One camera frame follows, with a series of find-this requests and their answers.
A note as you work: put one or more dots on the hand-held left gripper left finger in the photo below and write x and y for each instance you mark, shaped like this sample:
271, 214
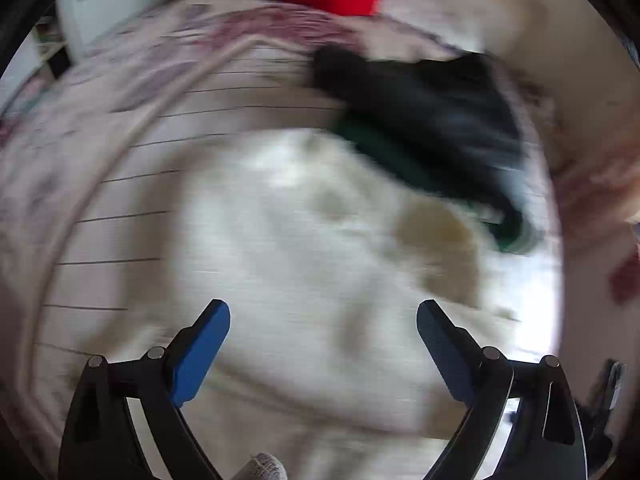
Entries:
200, 355

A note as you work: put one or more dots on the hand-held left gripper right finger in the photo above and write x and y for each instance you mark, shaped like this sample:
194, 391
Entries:
442, 355

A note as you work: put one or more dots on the cream fleece garment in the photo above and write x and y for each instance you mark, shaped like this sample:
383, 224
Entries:
300, 260

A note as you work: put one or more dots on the person's left hand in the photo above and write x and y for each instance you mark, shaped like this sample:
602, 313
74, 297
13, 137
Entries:
262, 467

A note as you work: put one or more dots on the green garment with white stripes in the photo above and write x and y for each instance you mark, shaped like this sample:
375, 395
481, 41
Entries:
390, 155

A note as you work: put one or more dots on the white diamond-patterned mat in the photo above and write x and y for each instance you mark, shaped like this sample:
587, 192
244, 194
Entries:
225, 105

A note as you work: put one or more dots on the black garment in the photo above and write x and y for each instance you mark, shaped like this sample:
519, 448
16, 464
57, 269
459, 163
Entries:
425, 100

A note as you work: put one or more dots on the floral bed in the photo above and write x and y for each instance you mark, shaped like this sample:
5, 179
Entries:
75, 125

